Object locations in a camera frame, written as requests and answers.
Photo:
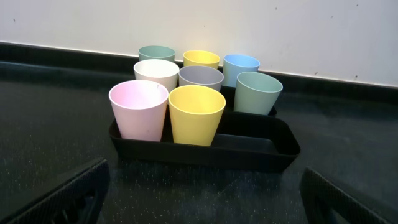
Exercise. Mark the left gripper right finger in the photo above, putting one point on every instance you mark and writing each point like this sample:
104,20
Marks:
329,199

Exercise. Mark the white cup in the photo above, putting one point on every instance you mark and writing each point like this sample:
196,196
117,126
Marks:
157,72

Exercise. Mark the blue cup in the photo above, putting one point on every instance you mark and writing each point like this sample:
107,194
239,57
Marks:
236,70

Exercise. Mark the pink cup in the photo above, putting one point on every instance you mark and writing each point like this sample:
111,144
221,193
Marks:
140,118

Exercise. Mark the black tray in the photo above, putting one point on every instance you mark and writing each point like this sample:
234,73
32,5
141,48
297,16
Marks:
248,155

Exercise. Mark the green cup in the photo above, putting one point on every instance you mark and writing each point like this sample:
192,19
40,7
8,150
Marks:
253,99
156,52

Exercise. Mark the yellow cup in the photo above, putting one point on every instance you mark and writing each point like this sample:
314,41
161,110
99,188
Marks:
201,58
194,127

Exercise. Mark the grey cup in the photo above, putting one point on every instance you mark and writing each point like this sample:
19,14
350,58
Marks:
200,76

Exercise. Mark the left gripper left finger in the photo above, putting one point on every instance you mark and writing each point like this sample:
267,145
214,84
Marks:
71,193

